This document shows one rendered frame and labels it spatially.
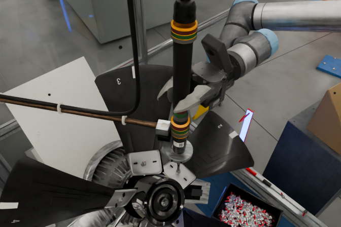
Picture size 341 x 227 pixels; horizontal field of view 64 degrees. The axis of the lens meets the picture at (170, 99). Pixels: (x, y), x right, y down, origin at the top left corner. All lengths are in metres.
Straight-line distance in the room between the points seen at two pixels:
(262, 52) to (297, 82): 2.43
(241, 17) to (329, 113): 0.54
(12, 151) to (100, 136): 0.58
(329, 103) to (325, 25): 0.44
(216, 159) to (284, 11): 0.45
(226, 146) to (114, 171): 0.35
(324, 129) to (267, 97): 1.67
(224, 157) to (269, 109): 1.90
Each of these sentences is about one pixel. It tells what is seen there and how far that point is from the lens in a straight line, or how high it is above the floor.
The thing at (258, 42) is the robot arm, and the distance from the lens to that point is 0.70.
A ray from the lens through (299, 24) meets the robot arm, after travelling 0.78.
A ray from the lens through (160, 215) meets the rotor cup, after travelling 0.73.
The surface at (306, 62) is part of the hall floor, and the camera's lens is 3.46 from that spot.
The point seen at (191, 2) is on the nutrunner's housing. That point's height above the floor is 1.70.
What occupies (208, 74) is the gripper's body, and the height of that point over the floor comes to 1.51.
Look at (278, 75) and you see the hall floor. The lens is 3.14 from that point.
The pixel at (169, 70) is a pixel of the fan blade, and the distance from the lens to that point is 0.74.
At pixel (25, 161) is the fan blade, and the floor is 1.43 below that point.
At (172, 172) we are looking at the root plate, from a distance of 0.80.
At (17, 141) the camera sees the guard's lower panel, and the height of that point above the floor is 0.90.
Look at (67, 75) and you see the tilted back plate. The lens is 0.90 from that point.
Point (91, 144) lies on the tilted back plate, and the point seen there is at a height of 1.17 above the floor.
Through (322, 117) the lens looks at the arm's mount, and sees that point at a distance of 1.19.
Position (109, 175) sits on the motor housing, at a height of 1.18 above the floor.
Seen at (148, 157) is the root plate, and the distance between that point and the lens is 0.74.
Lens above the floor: 1.88
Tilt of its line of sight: 45 degrees down
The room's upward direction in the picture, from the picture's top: straight up
